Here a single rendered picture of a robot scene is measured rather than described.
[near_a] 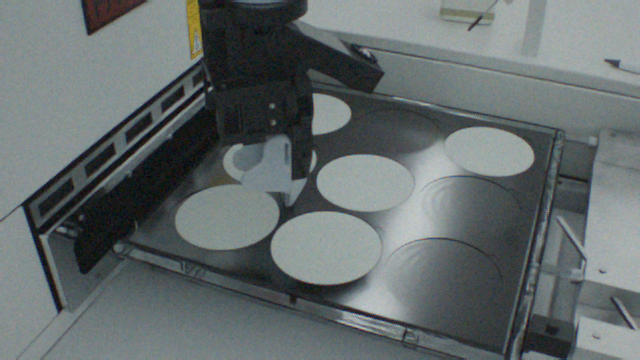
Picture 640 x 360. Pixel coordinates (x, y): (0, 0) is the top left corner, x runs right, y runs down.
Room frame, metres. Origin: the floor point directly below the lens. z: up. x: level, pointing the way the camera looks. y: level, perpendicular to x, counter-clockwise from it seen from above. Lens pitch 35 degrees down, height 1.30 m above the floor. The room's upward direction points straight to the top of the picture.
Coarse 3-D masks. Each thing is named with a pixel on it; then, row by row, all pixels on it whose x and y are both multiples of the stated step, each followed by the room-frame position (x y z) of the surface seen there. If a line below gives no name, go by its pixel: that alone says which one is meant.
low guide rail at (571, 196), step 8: (544, 176) 0.64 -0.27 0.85; (560, 184) 0.62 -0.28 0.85; (568, 184) 0.62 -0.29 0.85; (576, 184) 0.62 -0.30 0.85; (584, 184) 0.62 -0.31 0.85; (560, 192) 0.61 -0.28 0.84; (568, 192) 0.61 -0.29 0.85; (576, 192) 0.61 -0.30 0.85; (584, 192) 0.61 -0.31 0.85; (560, 200) 0.61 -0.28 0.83; (568, 200) 0.61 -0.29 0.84; (576, 200) 0.61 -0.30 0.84; (584, 200) 0.60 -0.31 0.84; (560, 208) 0.61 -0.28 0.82; (568, 208) 0.61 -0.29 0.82; (576, 208) 0.61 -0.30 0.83; (584, 208) 0.60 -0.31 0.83
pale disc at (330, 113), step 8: (320, 96) 0.74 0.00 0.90; (328, 96) 0.74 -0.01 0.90; (320, 104) 0.72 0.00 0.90; (328, 104) 0.72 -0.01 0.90; (336, 104) 0.72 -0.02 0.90; (344, 104) 0.72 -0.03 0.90; (320, 112) 0.70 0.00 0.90; (328, 112) 0.70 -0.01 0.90; (336, 112) 0.70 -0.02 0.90; (344, 112) 0.70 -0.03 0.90; (320, 120) 0.68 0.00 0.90; (328, 120) 0.68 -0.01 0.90; (336, 120) 0.68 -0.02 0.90; (344, 120) 0.68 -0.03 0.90; (320, 128) 0.66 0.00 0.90; (328, 128) 0.66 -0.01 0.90; (336, 128) 0.66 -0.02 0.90
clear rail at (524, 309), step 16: (560, 144) 0.63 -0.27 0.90; (560, 160) 0.60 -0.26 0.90; (544, 192) 0.54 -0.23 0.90; (544, 208) 0.51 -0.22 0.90; (544, 224) 0.48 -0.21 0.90; (544, 240) 0.46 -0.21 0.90; (528, 256) 0.44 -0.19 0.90; (528, 272) 0.42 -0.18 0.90; (528, 288) 0.40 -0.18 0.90; (528, 304) 0.38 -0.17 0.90; (528, 320) 0.36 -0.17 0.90; (512, 336) 0.35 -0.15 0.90; (512, 352) 0.33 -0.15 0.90
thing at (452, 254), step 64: (384, 128) 0.66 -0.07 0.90; (448, 128) 0.66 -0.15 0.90; (512, 128) 0.66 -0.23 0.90; (192, 192) 0.54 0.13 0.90; (448, 192) 0.54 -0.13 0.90; (512, 192) 0.54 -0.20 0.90; (192, 256) 0.44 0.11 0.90; (256, 256) 0.44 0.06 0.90; (384, 256) 0.44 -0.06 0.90; (448, 256) 0.44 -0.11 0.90; (512, 256) 0.44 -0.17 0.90; (448, 320) 0.37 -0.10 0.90
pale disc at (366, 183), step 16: (336, 160) 0.60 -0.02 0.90; (352, 160) 0.60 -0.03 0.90; (368, 160) 0.60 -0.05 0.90; (384, 160) 0.60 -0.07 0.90; (320, 176) 0.57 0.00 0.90; (336, 176) 0.57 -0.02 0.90; (352, 176) 0.57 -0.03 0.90; (368, 176) 0.57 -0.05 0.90; (384, 176) 0.57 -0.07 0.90; (400, 176) 0.57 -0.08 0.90; (320, 192) 0.54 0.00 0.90; (336, 192) 0.54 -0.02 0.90; (352, 192) 0.54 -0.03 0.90; (368, 192) 0.54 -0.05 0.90; (384, 192) 0.54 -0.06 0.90; (400, 192) 0.54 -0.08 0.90; (352, 208) 0.51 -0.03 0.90; (368, 208) 0.51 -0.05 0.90; (384, 208) 0.51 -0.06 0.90
